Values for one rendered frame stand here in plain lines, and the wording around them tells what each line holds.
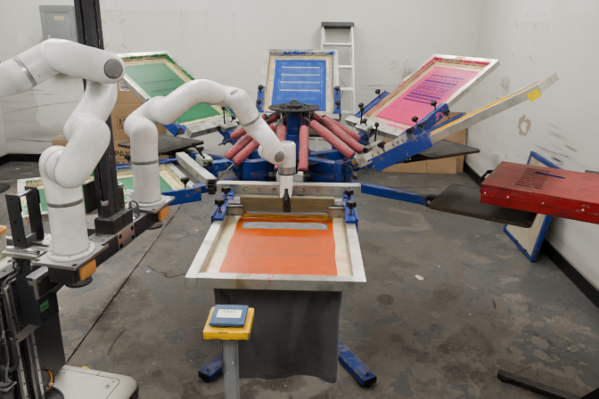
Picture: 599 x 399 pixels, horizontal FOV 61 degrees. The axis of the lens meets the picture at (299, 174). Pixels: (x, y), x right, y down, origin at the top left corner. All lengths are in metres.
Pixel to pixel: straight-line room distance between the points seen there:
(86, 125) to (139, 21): 5.13
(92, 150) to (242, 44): 4.92
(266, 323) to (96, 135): 0.88
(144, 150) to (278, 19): 4.50
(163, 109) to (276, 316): 0.83
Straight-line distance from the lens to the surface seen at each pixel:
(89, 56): 1.42
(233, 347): 1.58
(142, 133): 1.84
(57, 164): 1.43
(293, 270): 1.80
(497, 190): 2.37
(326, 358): 1.95
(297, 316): 1.85
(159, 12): 6.45
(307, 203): 2.18
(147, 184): 1.90
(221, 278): 1.69
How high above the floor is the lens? 1.79
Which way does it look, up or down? 17 degrees down
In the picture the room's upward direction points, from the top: 1 degrees clockwise
